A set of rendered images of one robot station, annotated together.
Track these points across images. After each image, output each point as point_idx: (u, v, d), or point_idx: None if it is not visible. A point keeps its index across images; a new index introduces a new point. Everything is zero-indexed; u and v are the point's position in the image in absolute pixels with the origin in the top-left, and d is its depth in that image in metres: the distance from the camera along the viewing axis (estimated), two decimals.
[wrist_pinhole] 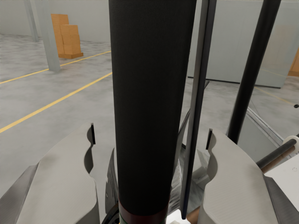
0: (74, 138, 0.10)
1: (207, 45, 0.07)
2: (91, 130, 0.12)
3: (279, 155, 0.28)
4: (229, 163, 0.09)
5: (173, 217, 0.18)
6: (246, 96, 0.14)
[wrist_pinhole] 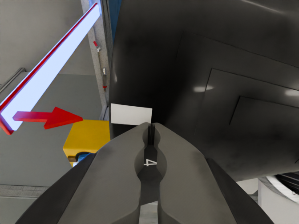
0: (130, 136, 0.11)
1: None
2: (148, 131, 0.12)
3: None
4: (176, 154, 0.09)
5: None
6: None
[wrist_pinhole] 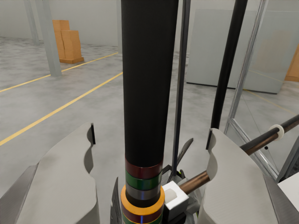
0: (74, 138, 0.10)
1: (184, 42, 0.11)
2: (91, 130, 0.12)
3: (263, 141, 0.31)
4: (229, 163, 0.09)
5: (168, 186, 0.22)
6: (224, 82, 0.17)
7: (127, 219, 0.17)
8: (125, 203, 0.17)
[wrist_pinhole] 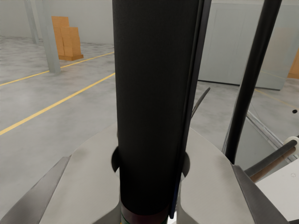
0: (104, 135, 0.11)
1: (200, 44, 0.07)
2: None
3: (280, 156, 0.28)
4: (200, 157, 0.09)
5: (174, 218, 0.18)
6: (247, 96, 0.14)
7: None
8: None
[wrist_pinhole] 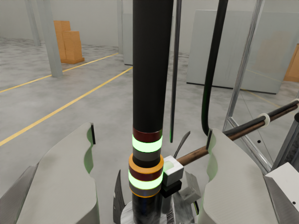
0: (74, 138, 0.10)
1: (177, 36, 0.15)
2: (91, 130, 0.12)
3: (251, 126, 0.36)
4: (229, 163, 0.09)
5: (167, 159, 0.26)
6: (211, 70, 0.22)
7: (133, 178, 0.21)
8: (132, 165, 0.21)
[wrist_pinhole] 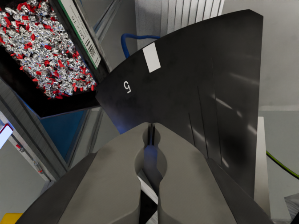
0: (130, 136, 0.11)
1: None
2: (148, 131, 0.12)
3: None
4: (176, 154, 0.09)
5: None
6: None
7: None
8: None
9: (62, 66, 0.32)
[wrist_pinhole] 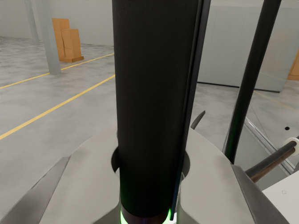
0: (104, 135, 0.11)
1: (198, 50, 0.07)
2: None
3: (280, 157, 0.28)
4: (200, 157, 0.09)
5: (174, 219, 0.18)
6: (246, 98, 0.14)
7: None
8: None
9: None
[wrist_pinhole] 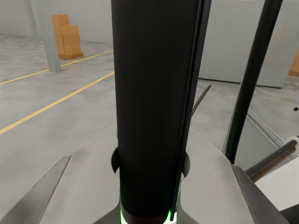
0: (104, 136, 0.11)
1: (198, 51, 0.07)
2: None
3: (280, 156, 0.28)
4: (200, 157, 0.09)
5: (174, 218, 0.18)
6: (246, 98, 0.14)
7: None
8: None
9: None
